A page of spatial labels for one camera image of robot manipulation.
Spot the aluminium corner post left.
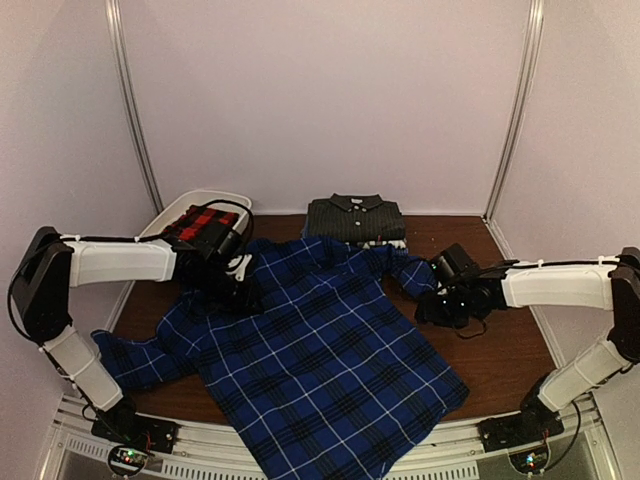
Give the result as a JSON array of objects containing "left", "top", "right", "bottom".
[{"left": 104, "top": 0, "right": 164, "bottom": 214}]

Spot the white plastic basket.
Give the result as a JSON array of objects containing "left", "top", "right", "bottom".
[{"left": 140, "top": 189, "right": 252, "bottom": 237}]

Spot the red black plaid shirt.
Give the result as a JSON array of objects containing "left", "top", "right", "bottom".
[{"left": 162, "top": 205, "right": 239, "bottom": 242}]

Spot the circuit board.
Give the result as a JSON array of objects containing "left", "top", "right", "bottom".
[
  {"left": 508, "top": 447, "right": 550, "bottom": 475},
  {"left": 107, "top": 445, "right": 153, "bottom": 476}
]

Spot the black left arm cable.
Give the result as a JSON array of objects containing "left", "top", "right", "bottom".
[{"left": 199, "top": 198, "right": 257, "bottom": 251}]

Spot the black white graphic folded shirt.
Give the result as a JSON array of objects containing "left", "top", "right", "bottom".
[{"left": 347, "top": 239, "right": 407, "bottom": 250}]

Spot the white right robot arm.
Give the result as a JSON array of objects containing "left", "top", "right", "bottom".
[{"left": 415, "top": 244, "right": 639, "bottom": 442}]

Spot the aluminium corner post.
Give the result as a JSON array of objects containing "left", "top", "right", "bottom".
[
  {"left": 104, "top": 0, "right": 164, "bottom": 214},
  {"left": 483, "top": 0, "right": 545, "bottom": 223}
]

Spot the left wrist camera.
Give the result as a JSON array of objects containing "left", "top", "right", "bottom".
[{"left": 173, "top": 225, "right": 253, "bottom": 281}]

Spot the left circuit board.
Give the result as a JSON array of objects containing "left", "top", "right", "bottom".
[{"left": 107, "top": 445, "right": 153, "bottom": 476}]

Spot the blue checked folded shirt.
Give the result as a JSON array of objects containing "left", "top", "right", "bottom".
[{"left": 301, "top": 223, "right": 408, "bottom": 253}]

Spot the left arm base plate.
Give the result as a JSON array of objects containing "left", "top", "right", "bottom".
[{"left": 91, "top": 406, "right": 178, "bottom": 454}]

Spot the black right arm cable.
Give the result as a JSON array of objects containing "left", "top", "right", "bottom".
[{"left": 452, "top": 317, "right": 489, "bottom": 341}]

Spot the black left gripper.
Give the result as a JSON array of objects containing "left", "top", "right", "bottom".
[{"left": 189, "top": 261, "right": 265, "bottom": 314}]

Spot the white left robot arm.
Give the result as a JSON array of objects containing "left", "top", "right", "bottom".
[{"left": 7, "top": 226, "right": 258, "bottom": 444}]

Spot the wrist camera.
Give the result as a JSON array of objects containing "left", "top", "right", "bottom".
[
  {"left": 173, "top": 225, "right": 253, "bottom": 281},
  {"left": 430, "top": 243, "right": 480, "bottom": 287}
]

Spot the right circuit board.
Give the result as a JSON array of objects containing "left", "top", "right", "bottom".
[{"left": 508, "top": 447, "right": 550, "bottom": 475}]

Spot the dark grey striped folded shirt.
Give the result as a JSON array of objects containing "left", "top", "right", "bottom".
[{"left": 302, "top": 194, "right": 406, "bottom": 244}]

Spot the blue plaid long sleeve shirt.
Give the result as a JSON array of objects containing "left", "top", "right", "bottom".
[{"left": 90, "top": 235, "right": 470, "bottom": 480}]

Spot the aluminium front rail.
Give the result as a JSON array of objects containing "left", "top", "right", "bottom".
[{"left": 38, "top": 397, "right": 619, "bottom": 479}]

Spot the aluminium corner post right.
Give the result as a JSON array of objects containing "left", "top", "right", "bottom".
[{"left": 483, "top": 0, "right": 545, "bottom": 223}]

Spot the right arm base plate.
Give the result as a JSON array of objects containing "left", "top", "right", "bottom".
[{"left": 477, "top": 413, "right": 564, "bottom": 453}]

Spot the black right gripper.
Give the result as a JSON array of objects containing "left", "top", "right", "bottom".
[{"left": 416, "top": 286, "right": 474, "bottom": 328}]

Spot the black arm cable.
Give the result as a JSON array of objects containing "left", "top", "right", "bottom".
[
  {"left": 452, "top": 317, "right": 489, "bottom": 341},
  {"left": 199, "top": 198, "right": 257, "bottom": 251}
]

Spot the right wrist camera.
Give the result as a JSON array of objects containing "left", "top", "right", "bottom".
[{"left": 430, "top": 243, "right": 480, "bottom": 287}]

